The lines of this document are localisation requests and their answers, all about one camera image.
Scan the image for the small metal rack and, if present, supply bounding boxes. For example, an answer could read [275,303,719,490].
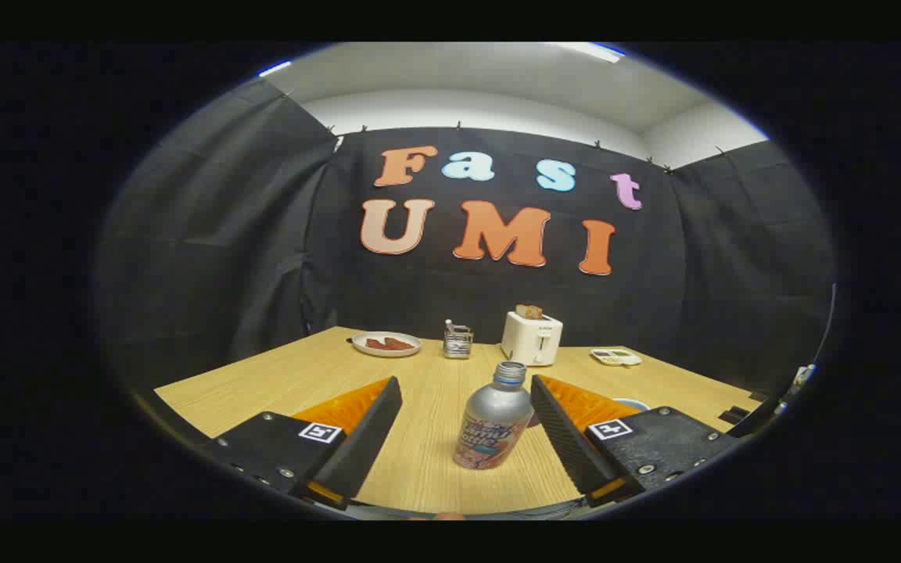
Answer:
[443,319,474,360]

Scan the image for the silver juice bottle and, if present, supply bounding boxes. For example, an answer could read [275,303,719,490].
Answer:
[453,361,536,471]

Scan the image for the white plate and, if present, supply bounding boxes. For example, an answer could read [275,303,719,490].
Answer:
[351,332,423,358]

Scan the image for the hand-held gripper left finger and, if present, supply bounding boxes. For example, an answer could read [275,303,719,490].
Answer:
[204,376,404,511]

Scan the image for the white toaster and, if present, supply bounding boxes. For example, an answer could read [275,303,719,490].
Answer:
[501,310,564,367]

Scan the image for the black backdrop cloth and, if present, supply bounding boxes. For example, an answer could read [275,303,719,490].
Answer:
[95,78,838,400]

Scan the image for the wooden table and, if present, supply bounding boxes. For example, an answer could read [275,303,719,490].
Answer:
[155,326,764,517]

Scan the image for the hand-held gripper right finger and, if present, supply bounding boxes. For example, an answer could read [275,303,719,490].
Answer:
[529,374,741,509]

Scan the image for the white palette tray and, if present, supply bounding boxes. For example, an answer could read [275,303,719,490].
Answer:
[590,348,644,367]

